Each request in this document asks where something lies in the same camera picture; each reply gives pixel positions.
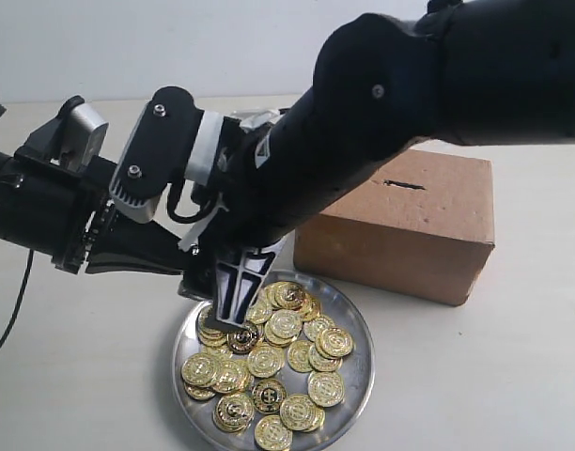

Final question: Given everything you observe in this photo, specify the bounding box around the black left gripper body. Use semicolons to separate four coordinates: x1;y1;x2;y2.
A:
52;144;196;275

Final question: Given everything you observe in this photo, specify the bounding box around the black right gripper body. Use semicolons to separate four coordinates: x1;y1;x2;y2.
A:
193;93;410;263

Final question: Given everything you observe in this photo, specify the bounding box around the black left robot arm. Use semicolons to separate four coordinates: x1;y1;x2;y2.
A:
0;147;213;282

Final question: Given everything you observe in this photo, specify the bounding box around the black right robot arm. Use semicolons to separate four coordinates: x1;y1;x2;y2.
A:
198;1;575;331

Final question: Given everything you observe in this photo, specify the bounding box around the brown cardboard coin box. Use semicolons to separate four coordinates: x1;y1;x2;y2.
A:
293;150;495;306

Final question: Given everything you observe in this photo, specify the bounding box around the gold coin pile centre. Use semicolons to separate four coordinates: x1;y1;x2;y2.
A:
267;309;303;339

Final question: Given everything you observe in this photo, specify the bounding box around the gold coin far left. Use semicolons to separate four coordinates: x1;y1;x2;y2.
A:
180;352;221;388

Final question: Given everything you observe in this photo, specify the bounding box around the gold coin right stack top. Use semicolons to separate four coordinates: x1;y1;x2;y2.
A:
316;327;354;358

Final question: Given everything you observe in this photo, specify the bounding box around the round steel plate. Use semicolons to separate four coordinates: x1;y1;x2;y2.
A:
170;270;375;450

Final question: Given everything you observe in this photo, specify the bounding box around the gold coin lower right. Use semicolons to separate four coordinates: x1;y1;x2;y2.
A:
307;372;345;408

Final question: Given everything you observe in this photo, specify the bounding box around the gold coin bottom centre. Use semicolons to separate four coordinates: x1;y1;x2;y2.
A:
279;394;317;431

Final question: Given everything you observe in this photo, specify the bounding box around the gold coin bottom front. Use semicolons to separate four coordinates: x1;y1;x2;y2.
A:
255;415;293;451

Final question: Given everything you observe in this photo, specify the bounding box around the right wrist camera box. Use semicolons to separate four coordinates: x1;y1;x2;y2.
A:
108;86;241;224

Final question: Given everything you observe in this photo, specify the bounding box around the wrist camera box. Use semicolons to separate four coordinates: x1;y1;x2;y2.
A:
14;95;109;173
108;86;241;224

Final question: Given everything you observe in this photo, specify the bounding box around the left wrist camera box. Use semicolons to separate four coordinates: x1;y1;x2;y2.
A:
14;95;109;173

